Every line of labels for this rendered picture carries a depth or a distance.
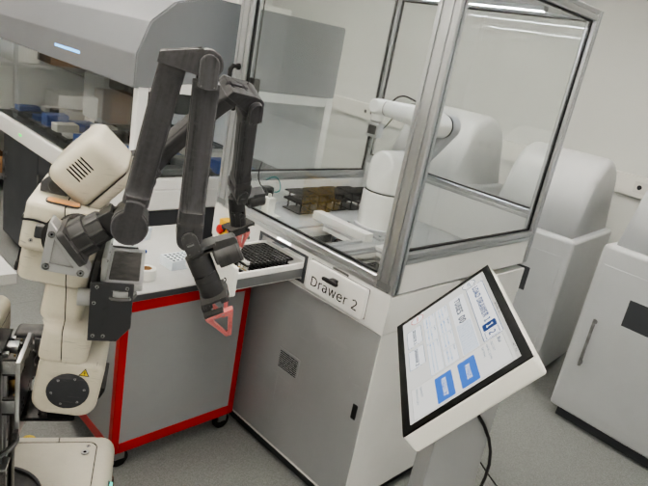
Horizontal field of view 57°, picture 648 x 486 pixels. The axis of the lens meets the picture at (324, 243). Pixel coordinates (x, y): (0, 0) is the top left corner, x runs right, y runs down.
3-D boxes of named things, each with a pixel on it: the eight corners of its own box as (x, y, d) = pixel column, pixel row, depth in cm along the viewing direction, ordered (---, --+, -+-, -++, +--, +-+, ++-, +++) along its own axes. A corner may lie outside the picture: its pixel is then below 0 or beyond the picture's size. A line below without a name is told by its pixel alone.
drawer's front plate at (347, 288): (360, 319, 204) (366, 290, 200) (304, 286, 222) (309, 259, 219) (364, 318, 205) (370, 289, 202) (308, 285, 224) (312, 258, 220)
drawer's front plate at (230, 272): (230, 297, 202) (234, 268, 198) (184, 266, 220) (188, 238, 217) (234, 297, 203) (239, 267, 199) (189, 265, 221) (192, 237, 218)
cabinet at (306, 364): (338, 525, 224) (384, 337, 199) (191, 387, 290) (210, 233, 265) (473, 441, 291) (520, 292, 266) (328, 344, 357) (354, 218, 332)
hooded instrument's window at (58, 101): (125, 189, 268) (134, 88, 254) (-5, 109, 382) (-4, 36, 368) (310, 182, 348) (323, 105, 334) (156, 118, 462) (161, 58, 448)
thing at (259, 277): (232, 290, 204) (234, 275, 202) (192, 263, 220) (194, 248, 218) (316, 275, 232) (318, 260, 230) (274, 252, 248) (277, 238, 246)
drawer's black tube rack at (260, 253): (244, 282, 212) (247, 265, 210) (216, 263, 223) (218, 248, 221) (290, 274, 227) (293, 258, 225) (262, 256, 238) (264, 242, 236)
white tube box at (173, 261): (171, 271, 228) (172, 261, 227) (159, 263, 233) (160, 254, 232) (198, 266, 237) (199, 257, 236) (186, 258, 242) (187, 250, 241)
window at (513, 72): (405, 252, 195) (472, -30, 168) (403, 251, 195) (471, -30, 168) (527, 229, 256) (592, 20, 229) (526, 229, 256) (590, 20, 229)
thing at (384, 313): (382, 335, 200) (391, 296, 195) (211, 233, 265) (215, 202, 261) (517, 291, 266) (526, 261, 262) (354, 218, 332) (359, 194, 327)
